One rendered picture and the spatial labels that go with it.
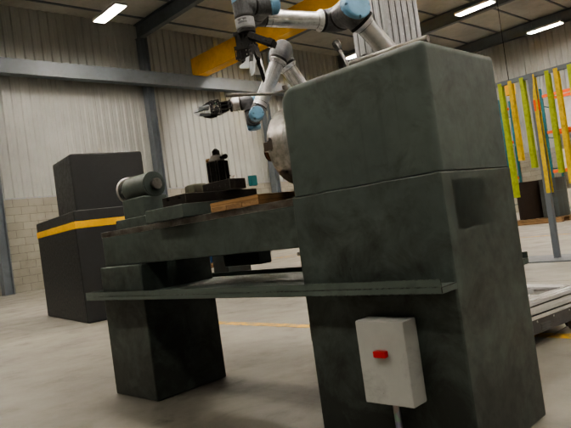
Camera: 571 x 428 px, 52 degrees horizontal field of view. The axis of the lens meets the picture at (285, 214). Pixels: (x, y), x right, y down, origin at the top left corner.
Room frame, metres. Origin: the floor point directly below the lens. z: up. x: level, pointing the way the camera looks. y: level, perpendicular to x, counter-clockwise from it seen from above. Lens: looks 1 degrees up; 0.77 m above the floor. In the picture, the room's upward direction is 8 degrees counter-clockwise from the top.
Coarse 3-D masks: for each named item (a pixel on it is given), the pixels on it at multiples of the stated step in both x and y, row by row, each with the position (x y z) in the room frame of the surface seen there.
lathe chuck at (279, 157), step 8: (280, 112) 2.28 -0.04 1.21; (272, 120) 2.28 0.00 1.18; (280, 120) 2.24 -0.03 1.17; (272, 128) 2.25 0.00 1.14; (280, 128) 2.22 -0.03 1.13; (272, 136) 2.25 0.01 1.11; (280, 136) 2.21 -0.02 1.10; (280, 144) 2.21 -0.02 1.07; (272, 152) 2.25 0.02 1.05; (280, 152) 2.22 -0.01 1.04; (272, 160) 2.27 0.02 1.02; (280, 160) 2.24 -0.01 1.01; (288, 160) 2.22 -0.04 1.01; (280, 168) 2.27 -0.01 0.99; (288, 168) 2.24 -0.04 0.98; (288, 176) 2.28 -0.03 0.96
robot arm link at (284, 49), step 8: (280, 40) 3.11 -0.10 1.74; (272, 48) 3.11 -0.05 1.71; (280, 48) 3.06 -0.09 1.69; (288, 48) 3.08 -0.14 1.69; (272, 56) 3.06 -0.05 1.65; (280, 56) 3.05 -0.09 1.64; (288, 56) 3.08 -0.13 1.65; (272, 64) 3.06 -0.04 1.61; (280, 64) 3.07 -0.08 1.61; (272, 72) 3.05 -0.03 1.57; (280, 72) 3.09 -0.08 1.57; (272, 80) 3.05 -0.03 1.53; (264, 88) 3.05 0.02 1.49; (272, 88) 3.06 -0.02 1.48; (256, 96) 3.06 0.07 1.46; (264, 96) 3.04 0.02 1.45; (256, 104) 3.04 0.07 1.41; (264, 104) 3.05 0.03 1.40; (256, 112) 3.02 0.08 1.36; (248, 120) 3.11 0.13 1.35; (256, 120) 3.03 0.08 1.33
